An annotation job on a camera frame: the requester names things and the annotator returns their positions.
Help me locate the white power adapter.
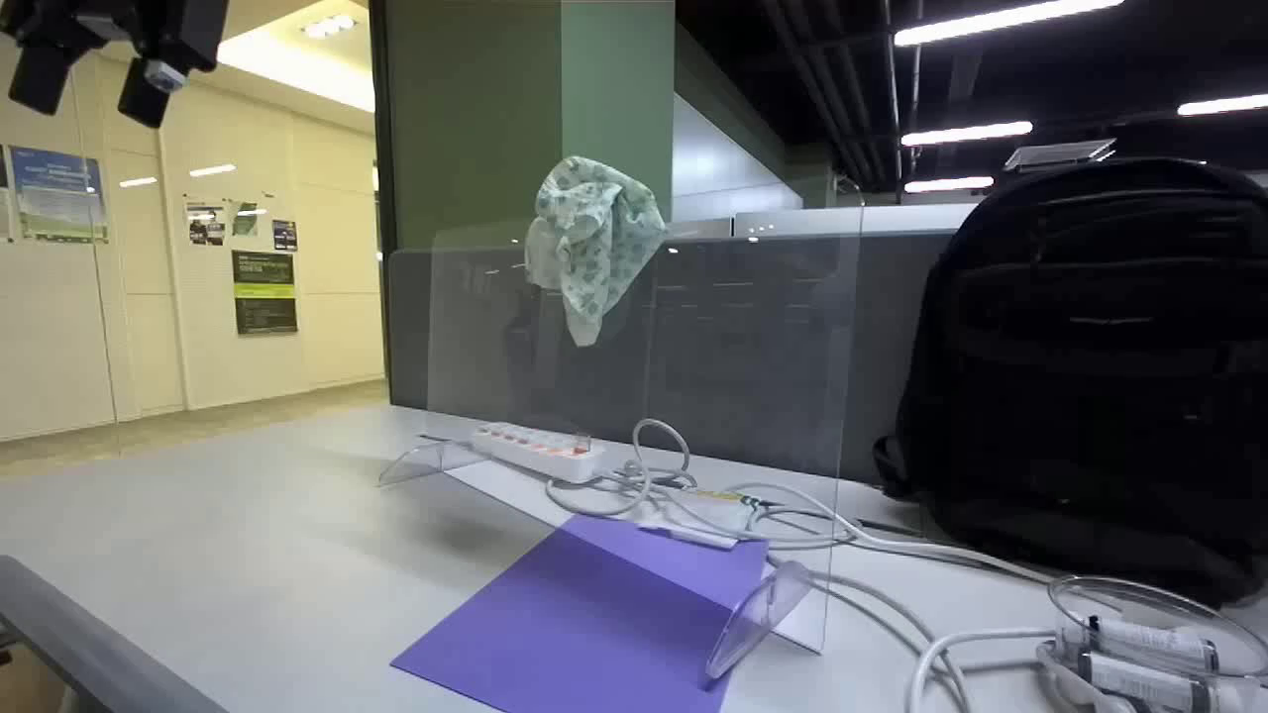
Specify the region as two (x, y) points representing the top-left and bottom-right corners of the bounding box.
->
(1036, 643), (1268, 713)
(1057, 610), (1227, 672)

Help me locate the black backpack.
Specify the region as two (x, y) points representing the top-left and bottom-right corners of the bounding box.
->
(867, 116), (1268, 610)

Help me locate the white thin cable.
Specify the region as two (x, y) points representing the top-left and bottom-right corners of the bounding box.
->
(786, 563), (974, 713)

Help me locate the transparent acrylic panel with feet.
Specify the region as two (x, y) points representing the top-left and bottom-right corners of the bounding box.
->
(378, 196), (873, 692)

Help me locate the purple paper sheet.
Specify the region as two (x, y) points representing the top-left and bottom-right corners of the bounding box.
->
(390, 511), (773, 713)

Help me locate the grey desk partition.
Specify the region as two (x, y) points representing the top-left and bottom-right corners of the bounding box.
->
(381, 198), (960, 486)

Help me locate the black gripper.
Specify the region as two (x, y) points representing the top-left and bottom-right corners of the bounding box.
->
(0, 0), (235, 135)

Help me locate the white cloth with green print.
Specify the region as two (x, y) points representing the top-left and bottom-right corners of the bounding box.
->
(519, 152), (672, 353)

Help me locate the green pillar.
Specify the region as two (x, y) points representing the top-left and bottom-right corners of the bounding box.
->
(363, 0), (678, 258)

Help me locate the dark green wall poster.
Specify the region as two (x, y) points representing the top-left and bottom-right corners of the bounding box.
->
(230, 246), (300, 296)

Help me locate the white power strip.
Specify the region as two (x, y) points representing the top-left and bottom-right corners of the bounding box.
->
(465, 421), (610, 486)

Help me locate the long ceiling light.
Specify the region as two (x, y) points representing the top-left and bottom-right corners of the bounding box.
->
(898, 116), (1040, 152)
(890, 0), (1131, 53)
(898, 169), (1000, 198)
(1172, 89), (1268, 123)

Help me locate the white coiled cable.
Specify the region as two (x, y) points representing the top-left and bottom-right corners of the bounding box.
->
(538, 417), (864, 553)

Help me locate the blue wall poster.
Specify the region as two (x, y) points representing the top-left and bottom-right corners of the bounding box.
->
(5, 144), (116, 246)

